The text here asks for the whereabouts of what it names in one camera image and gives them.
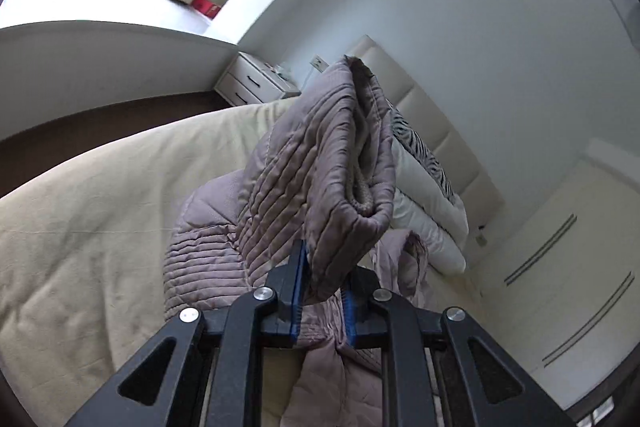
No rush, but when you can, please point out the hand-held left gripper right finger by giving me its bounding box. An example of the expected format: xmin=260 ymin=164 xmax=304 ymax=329
xmin=342 ymin=268 xmax=576 ymax=427

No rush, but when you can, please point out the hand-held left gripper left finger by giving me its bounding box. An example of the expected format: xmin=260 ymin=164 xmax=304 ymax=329
xmin=65 ymin=239 xmax=307 ymax=427

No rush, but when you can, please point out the mauve quilted down jacket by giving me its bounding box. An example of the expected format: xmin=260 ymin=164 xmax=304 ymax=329
xmin=162 ymin=54 xmax=431 ymax=427

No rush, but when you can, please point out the white folded duvet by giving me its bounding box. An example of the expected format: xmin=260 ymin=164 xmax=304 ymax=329
xmin=390 ymin=139 xmax=469 ymax=275

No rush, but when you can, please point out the zebra print pillow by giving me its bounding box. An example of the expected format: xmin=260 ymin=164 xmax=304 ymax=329
xmin=391 ymin=107 xmax=458 ymax=202

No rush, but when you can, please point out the cream padded headboard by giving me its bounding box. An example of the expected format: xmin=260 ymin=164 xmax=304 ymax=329
xmin=345 ymin=35 xmax=503 ymax=238

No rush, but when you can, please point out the bed with beige sheet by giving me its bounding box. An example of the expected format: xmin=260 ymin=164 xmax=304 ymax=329
xmin=0 ymin=99 xmax=483 ymax=427

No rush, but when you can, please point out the white nightstand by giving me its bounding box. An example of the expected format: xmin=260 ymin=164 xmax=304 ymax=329
xmin=216 ymin=53 xmax=301 ymax=108

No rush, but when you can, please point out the white wardrobe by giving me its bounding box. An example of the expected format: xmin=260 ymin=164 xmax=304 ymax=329
xmin=470 ymin=137 xmax=640 ymax=413

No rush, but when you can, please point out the red box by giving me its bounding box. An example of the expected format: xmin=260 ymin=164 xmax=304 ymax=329
xmin=191 ymin=0 xmax=222 ymax=18

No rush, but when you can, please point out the long black wardrobe handle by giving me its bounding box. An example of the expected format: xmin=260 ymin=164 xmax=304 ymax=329
xmin=504 ymin=213 xmax=577 ymax=286
xmin=542 ymin=272 xmax=636 ymax=368

